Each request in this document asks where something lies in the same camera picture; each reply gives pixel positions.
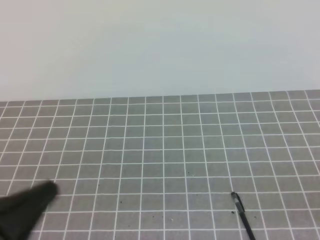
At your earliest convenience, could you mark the black pen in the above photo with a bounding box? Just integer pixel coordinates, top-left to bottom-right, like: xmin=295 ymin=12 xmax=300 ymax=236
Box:
xmin=230 ymin=191 xmax=257 ymax=240

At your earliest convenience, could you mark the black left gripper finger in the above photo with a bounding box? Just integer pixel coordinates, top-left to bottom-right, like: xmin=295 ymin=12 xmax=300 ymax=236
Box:
xmin=0 ymin=180 xmax=58 ymax=240

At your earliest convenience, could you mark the black pen cap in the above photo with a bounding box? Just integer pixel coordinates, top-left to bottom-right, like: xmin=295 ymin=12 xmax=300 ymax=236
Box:
xmin=230 ymin=192 xmax=245 ymax=213

